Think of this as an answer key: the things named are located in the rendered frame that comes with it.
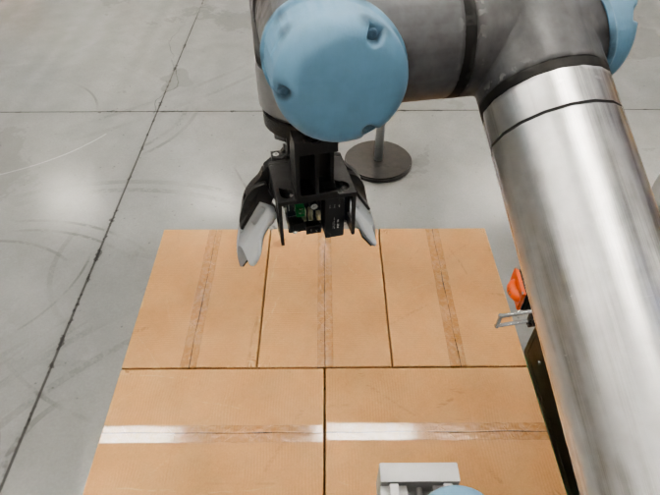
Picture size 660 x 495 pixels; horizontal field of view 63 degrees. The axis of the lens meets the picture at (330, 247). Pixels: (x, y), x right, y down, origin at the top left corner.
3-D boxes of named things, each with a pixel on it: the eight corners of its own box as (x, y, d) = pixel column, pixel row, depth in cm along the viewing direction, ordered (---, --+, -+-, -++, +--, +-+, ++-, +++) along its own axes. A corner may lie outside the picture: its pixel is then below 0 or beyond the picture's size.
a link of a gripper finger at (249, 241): (221, 290, 55) (268, 228, 50) (216, 249, 59) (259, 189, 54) (247, 297, 56) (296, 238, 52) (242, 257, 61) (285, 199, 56)
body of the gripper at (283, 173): (278, 251, 50) (268, 142, 42) (265, 193, 56) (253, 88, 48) (357, 239, 51) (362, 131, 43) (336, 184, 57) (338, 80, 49)
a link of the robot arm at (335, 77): (490, 4, 26) (422, -63, 34) (261, 22, 25) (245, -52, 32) (462, 140, 32) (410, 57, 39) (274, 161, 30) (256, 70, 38)
